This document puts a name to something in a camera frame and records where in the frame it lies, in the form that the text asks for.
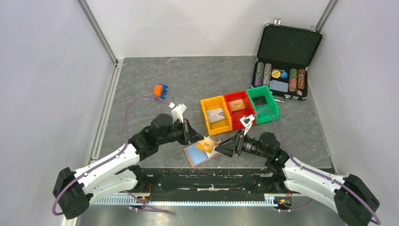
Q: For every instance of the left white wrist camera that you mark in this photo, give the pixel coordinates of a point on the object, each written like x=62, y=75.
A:
x=177, y=112

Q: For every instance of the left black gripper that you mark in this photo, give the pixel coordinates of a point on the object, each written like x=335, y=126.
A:
x=189, y=134

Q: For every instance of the blue orange toy car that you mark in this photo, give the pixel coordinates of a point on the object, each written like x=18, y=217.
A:
x=160, y=90

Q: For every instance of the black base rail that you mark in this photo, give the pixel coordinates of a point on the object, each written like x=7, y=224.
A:
x=208, y=184

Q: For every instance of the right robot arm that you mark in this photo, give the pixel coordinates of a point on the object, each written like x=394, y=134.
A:
x=347, y=195

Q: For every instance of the tan leather card holder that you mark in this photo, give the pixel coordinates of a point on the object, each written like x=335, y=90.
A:
x=197, y=156

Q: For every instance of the light blue card deck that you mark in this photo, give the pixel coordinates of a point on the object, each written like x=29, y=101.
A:
x=278, y=86

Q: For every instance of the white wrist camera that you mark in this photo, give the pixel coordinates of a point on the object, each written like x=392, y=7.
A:
x=247, y=122
x=177, y=112

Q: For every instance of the black poker chip case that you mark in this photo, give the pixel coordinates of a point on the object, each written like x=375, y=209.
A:
x=290, y=50

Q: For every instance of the red plastic bin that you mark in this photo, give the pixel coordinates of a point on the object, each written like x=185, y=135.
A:
x=235, y=116

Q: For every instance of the green plastic bin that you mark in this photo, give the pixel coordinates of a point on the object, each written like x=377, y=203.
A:
x=272, y=105

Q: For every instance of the card in red bin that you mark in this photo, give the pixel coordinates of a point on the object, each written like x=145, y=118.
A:
x=236, y=105

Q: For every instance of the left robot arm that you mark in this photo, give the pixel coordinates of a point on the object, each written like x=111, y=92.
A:
x=76, y=190

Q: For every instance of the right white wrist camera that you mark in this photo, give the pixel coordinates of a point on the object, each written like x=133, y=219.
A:
x=247, y=122

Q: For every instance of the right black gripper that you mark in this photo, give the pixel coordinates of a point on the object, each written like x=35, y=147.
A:
x=228, y=147

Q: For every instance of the card in green bin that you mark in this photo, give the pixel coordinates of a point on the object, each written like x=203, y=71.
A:
x=259, y=101

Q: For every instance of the white toothed cable duct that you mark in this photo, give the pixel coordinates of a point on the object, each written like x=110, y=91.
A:
x=127, y=200

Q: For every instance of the yellow plastic bin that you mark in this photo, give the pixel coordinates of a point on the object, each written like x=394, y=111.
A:
x=219, y=126

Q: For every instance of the card in yellow bin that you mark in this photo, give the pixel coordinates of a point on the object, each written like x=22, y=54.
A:
x=215, y=115

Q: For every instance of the yellow dealer chip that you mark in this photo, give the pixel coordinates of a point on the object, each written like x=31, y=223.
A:
x=276, y=74

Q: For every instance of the blue dealer chip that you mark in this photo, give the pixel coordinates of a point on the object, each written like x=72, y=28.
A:
x=284, y=75

